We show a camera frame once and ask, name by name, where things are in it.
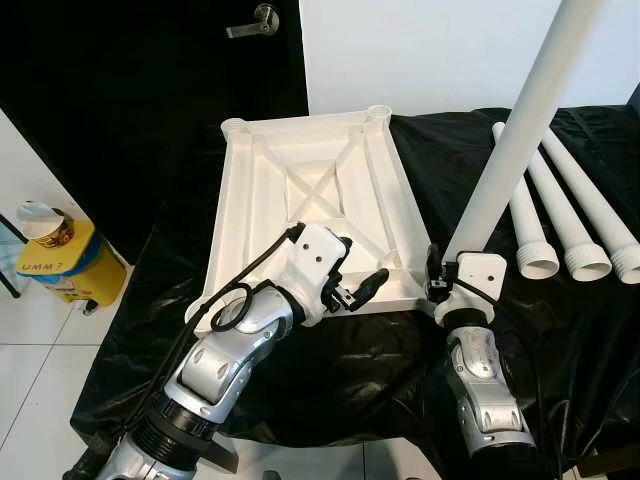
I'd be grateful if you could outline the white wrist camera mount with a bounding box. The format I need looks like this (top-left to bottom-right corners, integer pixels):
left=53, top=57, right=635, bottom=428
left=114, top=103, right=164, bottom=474
left=285, top=223, right=353, bottom=326
left=437, top=253, right=508, bottom=321

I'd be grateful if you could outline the black plastic table sheet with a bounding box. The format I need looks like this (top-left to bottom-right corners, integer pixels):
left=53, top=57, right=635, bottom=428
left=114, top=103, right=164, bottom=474
left=70, top=105, right=640, bottom=480

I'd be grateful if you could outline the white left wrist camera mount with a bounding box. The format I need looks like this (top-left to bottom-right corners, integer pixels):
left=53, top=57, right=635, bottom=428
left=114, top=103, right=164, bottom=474
left=285, top=223, right=353, bottom=326

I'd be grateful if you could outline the white plastic table leg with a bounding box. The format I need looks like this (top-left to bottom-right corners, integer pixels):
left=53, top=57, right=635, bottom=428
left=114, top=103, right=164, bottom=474
left=527, top=140, right=613, bottom=283
left=543, top=127, right=640, bottom=286
left=442, top=0, right=608, bottom=266
left=491, top=121, right=561, bottom=280

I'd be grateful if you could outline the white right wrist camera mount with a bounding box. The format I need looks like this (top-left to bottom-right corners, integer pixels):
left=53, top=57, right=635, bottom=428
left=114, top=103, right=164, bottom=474
left=437, top=253, right=508, bottom=321

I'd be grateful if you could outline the black door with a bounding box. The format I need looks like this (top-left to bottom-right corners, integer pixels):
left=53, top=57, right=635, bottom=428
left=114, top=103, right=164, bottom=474
left=0, top=0, right=309, bottom=266

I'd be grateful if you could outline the metal door handle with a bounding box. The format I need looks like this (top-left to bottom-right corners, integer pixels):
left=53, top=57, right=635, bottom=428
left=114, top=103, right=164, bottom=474
left=225, top=3, right=282, bottom=40

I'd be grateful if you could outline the black stand leg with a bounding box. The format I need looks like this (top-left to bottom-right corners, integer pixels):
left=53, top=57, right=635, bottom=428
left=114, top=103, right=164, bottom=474
left=0, top=212, right=23, bottom=301

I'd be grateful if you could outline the yellow cardboard box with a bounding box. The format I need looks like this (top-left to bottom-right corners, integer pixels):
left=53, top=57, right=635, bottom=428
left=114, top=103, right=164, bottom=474
left=15, top=218, right=129, bottom=313

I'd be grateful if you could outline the white plastic table top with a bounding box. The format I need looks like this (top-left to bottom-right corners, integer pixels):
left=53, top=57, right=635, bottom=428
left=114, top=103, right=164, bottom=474
left=186, top=104, right=433, bottom=331

